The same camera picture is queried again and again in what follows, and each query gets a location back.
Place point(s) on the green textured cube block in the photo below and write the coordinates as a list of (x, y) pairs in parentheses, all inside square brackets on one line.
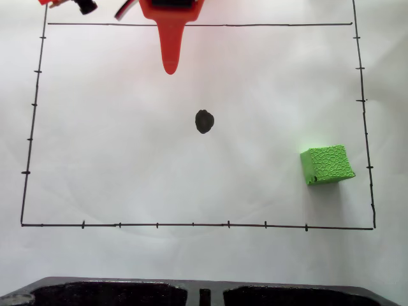
[(330, 162)]

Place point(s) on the black marker dot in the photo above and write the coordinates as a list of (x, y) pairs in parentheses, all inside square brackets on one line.
[(204, 121)]

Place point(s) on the black metal stand base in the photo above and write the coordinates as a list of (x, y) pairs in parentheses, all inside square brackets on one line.
[(111, 291)]

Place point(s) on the orange mounted camera module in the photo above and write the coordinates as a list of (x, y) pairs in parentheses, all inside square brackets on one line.
[(86, 5)]

